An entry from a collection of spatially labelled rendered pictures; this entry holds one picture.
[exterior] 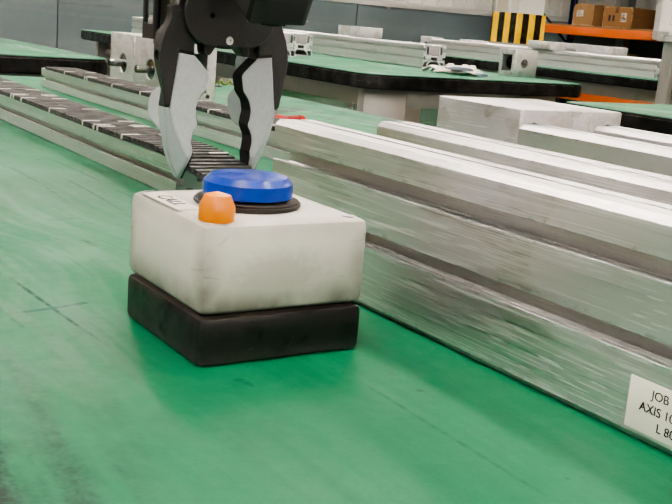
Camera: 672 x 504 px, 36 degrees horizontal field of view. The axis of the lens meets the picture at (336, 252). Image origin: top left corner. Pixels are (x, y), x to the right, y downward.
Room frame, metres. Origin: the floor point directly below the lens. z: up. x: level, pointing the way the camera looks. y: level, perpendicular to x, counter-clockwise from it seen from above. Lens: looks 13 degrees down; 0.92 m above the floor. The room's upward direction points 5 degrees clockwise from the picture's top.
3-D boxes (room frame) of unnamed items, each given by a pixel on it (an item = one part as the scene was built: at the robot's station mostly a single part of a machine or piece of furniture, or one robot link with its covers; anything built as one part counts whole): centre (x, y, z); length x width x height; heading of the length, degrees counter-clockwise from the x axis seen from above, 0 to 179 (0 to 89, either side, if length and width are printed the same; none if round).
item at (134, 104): (1.30, 0.22, 0.79); 0.96 x 0.04 x 0.03; 34
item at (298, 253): (0.46, 0.03, 0.81); 0.10 x 0.08 x 0.06; 124
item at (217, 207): (0.41, 0.05, 0.85); 0.02 x 0.02 x 0.01
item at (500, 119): (0.76, -0.12, 0.83); 0.12 x 0.09 x 0.10; 124
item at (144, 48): (1.61, 0.28, 0.83); 0.11 x 0.10 x 0.10; 127
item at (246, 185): (0.46, 0.04, 0.84); 0.04 x 0.04 x 0.02
